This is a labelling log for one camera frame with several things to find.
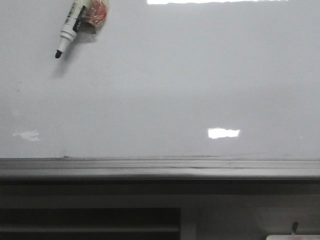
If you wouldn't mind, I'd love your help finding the white dry-erase marker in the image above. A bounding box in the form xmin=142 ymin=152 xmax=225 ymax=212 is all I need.
xmin=55 ymin=0 xmax=90 ymax=59

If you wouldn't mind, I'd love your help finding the white whiteboard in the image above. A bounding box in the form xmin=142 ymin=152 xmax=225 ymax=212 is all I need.
xmin=0 ymin=0 xmax=320 ymax=159

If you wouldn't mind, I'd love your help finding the grey whiteboard marker tray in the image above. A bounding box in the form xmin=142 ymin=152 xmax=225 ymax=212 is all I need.
xmin=0 ymin=156 xmax=320 ymax=181

